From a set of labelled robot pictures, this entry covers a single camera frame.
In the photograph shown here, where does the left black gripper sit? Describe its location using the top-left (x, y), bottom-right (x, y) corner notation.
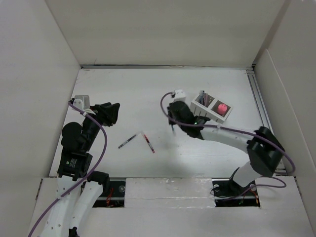
top-left (83, 101), bottom-right (119, 150)

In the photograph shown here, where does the red pink long pen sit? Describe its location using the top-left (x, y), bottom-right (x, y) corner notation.
top-left (142, 132), bottom-right (155, 154)

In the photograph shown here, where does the black pen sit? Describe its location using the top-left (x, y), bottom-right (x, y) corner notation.
top-left (118, 133), bottom-right (138, 149)

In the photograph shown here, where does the pink capped small bottle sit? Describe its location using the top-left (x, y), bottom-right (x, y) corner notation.
top-left (217, 103), bottom-right (228, 116)

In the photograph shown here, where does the blue pen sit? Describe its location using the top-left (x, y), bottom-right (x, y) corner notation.
top-left (199, 90), bottom-right (208, 107)

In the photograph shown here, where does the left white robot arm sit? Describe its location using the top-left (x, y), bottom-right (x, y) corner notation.
top-left (40, 99), bottom-right (120, 237)

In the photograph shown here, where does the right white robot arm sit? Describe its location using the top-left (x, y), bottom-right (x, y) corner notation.
top-left (165, 101), bottom-right (285, 199)

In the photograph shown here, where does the white two-slot desk organizer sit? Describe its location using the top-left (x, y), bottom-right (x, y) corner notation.
top-left (189, 93), bottom-right (233, 123)

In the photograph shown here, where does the white foam front block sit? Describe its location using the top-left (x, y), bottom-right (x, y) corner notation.
top-left (124, 177), bottom-right (215, 209)

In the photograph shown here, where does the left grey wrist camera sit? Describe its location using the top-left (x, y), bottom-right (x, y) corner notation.
top-left (70, 95), bottom-right (90, 111)

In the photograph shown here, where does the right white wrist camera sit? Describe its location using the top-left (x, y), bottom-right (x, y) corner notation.
top-left (171, 89), bottom-right (186, 102)

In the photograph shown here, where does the front black mounting rail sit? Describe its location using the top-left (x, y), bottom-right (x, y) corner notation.
top-left (93, 179), bottom-right (126, 208)

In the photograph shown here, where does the back aluminium rail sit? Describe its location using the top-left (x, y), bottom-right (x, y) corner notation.
top-left (81, 64), bottom-right (253, 70)

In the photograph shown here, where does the aluminium rail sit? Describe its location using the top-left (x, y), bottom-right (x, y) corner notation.
top-left (81, 64), bottom-right (253, 70)
top-left (246, 70), bottom-right (287, 173)

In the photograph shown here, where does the right aluminium rail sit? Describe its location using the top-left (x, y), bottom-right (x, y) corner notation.
top-left (246, 70), bottom-right (287, 173)

